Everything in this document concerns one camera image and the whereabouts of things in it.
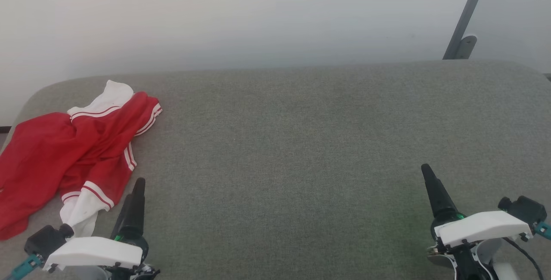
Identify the grey fabric sofa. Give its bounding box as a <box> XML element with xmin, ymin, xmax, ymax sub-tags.
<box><xmin>0</xmin><ymin>59</ymin><xmax>551</xmax><ymax>280</ymax></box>

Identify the teal left camera cable plug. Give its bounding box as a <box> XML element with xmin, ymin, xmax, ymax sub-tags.
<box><xmin>3</xmin><ymin>254</ymin><xmax>43</xmax><ymax>280</ymax></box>

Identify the grey metal bar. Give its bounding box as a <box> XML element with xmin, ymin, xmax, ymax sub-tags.
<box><xmin>443</xmin><ymin>0</ymin><xmax>492</xmax><ymax>60</ymax></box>

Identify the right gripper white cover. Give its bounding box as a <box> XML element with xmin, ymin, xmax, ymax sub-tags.
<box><xmin>421</xmin><ymin>164</ymin><xmax>533</xmax><ymax>280</ymax></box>

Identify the teal right camera cable plug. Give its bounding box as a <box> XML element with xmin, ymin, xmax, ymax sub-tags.
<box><xmin>534</xmin><ymin>221</ymin><xmax>551</xmax><ymax>240</ymax></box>

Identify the red shirt with white sleeves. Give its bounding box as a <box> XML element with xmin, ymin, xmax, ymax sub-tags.
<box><xmin>0</xmin><ymin>80</ymin><xmax>163</xmax><ymax>241</ymax></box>

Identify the grey metal wall bracket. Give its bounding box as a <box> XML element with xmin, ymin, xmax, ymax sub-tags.
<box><xmin>455</xmin><ymin>34</ymin><xmax>478</xmax><ymax>60</ymax></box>

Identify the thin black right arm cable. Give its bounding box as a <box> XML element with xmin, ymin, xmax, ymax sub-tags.
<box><xmin>501</xmin><ymin>237</ymin><xmax>545</xmax><ymax>280</ymax></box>

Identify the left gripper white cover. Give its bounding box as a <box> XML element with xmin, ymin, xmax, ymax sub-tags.
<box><xmin>43</xmin><ymin>178</ymin><xmax>161</xmax><ymax>280</ymax></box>

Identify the teal camera cable plug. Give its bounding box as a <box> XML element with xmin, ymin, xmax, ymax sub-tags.
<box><xmin>3</xmin><ymin>254</ymin><xmax>43</xmax><ymax>280</ymax></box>
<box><xmin>534</xmin><ymin>221</ymin><xmax>551</xmax><ymax>240</ymax></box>

